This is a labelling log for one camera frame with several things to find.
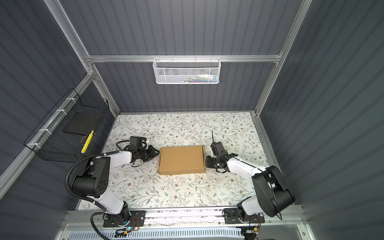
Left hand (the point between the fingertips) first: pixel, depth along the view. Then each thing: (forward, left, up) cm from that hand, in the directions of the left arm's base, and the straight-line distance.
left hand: (159, 152), depth 95 cm
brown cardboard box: (-8, -15, +3) cm, 17 cm away
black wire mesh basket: (0, +37, +26) cm, 45 cm away
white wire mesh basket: (+66, -20, +20) cm, 71 cm away
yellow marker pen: (-7, +29, +24) cm, 39 cm away
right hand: (-9, -31, 0) cm, 32 cm away
